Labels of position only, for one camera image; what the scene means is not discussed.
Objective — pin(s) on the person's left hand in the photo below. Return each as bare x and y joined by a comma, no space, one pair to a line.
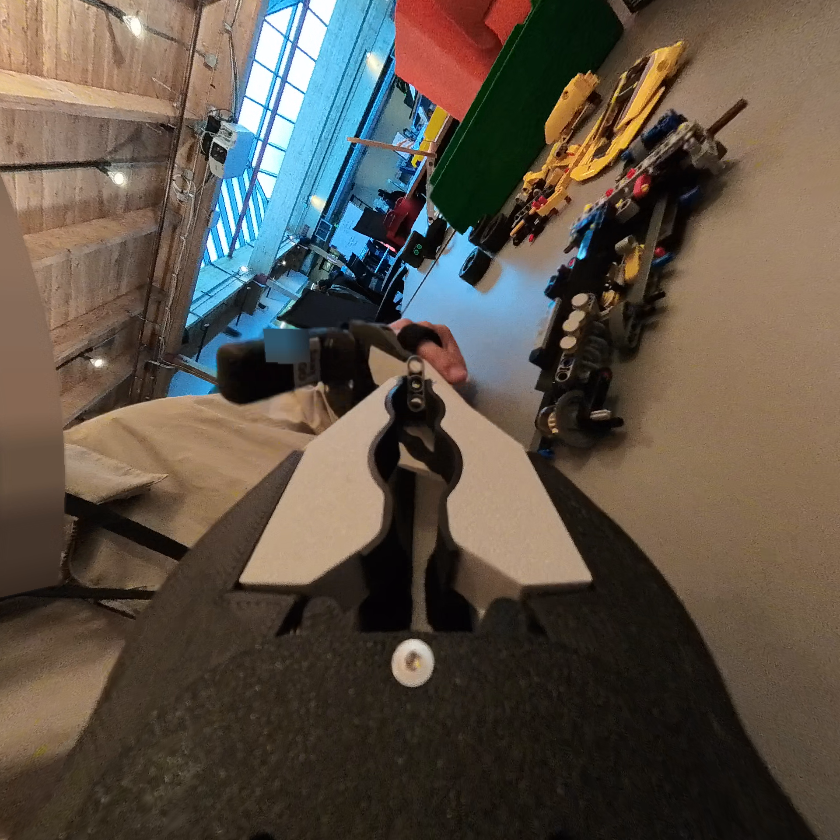
449,358

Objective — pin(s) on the red chair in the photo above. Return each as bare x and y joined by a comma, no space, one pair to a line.
400,220

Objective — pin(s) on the grey desk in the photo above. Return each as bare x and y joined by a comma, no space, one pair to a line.
722,459

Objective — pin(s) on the green plastic bin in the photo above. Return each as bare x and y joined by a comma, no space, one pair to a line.
525,111

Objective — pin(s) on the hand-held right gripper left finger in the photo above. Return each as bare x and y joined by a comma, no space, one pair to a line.
315,518

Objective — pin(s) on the person's left forearm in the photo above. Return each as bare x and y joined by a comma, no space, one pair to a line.
197,420

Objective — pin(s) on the yellow black brick sub-assembly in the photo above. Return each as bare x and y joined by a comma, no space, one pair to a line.
544,190

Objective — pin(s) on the paned window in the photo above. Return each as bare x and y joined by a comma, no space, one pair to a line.
269,98

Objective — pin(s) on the person's beige jacket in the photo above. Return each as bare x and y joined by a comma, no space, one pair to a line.
131,525

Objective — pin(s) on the toy car chassis assembly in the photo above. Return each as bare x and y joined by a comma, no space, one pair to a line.
590,328

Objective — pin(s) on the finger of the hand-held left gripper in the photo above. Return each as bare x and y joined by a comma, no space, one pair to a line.
390,366

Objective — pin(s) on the black box with green lights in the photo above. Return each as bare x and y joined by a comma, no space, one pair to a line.
421,249

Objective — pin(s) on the white wall box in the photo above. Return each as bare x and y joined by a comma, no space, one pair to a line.
229,148

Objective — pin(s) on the small grey lego piece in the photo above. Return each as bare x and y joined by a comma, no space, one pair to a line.
415,384

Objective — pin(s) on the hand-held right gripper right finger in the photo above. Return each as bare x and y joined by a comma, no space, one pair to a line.
518,518

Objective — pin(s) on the yellow toy car body shell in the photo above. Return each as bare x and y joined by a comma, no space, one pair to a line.
630,111

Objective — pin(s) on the black toy tyre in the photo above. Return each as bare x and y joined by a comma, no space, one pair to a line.
476,268
491,233

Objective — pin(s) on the yellow toy car body panel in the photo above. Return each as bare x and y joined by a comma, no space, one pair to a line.
571,105

